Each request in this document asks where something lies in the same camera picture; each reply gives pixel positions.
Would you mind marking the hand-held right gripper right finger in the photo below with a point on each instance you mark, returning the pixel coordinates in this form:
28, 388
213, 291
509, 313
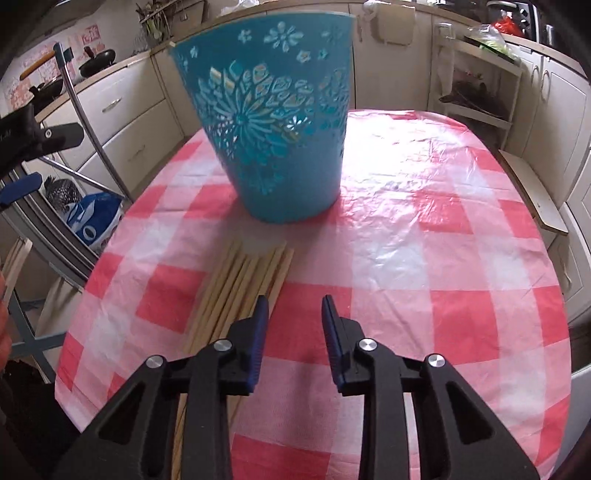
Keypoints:
329, 332

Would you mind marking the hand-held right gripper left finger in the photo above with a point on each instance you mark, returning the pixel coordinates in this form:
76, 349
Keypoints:
261, 332

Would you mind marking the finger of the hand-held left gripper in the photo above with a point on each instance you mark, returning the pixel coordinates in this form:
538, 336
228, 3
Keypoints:
62, 136
21, 188

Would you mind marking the pile of bamboo chopsticks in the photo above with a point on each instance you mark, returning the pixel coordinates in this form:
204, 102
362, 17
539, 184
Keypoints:
231, 286

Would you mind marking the blue perforated plastic basket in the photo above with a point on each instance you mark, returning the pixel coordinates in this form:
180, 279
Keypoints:
286, 184

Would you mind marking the black white patterned bag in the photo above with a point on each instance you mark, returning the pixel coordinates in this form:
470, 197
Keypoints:
60, 194

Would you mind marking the cream drawer cabinet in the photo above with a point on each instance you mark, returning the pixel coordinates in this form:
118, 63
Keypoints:
129, 115

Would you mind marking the blue white plastic bag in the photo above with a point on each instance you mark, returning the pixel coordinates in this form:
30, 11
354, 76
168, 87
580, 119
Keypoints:
94, 217

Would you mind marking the pale wooden chair back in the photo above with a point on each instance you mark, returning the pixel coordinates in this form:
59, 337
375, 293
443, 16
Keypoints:
16, 267

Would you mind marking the black wok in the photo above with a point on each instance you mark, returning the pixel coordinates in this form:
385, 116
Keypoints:
98, 62

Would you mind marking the red white checkered tablecloth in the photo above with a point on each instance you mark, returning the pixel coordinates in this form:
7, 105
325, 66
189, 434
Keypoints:
438, 277

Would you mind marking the green plant bundle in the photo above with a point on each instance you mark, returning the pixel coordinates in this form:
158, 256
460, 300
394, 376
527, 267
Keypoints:
154, 23

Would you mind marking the pale wooden board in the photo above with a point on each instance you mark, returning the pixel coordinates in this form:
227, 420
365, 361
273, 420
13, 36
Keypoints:
535, 194

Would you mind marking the cream cabinet with tall doors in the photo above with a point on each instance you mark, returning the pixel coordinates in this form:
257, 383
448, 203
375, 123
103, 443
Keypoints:
392, 74

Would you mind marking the white shelf rack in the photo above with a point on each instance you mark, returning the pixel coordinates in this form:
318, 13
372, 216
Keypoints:
480, 92

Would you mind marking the white hanging cutting board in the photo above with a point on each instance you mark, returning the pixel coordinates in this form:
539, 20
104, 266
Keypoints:
392, 28

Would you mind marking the cream cabinet with arched doors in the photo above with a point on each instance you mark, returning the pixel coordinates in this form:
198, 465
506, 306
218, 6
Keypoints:
554, 115

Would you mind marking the green vegetables in clear bag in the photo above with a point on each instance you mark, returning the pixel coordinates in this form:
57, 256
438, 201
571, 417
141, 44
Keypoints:
491, 41

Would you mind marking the red plastic bag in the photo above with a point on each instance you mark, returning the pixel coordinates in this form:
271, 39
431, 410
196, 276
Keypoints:
505, 24

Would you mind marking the grey metal folding frame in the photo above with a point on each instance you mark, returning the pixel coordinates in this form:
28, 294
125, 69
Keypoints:
85, 120

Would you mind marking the pink wall poster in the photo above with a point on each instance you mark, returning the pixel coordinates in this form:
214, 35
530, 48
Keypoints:
92, 33

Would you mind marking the blue crossed chair frame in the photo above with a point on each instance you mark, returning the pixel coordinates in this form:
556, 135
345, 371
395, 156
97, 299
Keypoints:
34, 341

